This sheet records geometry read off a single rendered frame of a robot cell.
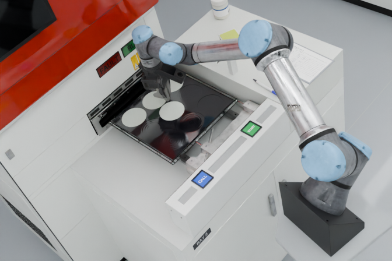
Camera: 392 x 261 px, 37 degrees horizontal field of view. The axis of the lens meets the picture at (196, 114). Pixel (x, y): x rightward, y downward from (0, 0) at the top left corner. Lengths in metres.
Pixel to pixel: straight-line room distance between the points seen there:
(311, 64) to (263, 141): 0.37
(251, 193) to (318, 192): 0.42
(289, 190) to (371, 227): 0.31
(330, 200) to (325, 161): 0.20
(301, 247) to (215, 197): 0.32
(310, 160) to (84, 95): 0.95
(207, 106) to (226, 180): 0.38
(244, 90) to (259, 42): 0.50
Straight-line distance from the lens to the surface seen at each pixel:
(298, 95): 1.73
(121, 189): 2.21
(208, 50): 2.06
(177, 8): 4.29
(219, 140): 2.16
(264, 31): 1.76
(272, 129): 2.08
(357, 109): 3.38
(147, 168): 2.23
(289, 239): 1.96
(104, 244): 2.78
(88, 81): 2.23
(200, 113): 2.24
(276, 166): 2.24
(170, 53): 2.00
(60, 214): 2.47
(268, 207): 2.35
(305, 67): 2.24
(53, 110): 2.18
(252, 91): 2.20
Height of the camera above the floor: 2.52
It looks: 46 degrees down
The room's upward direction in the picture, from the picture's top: 17 degrees counter-clockwise
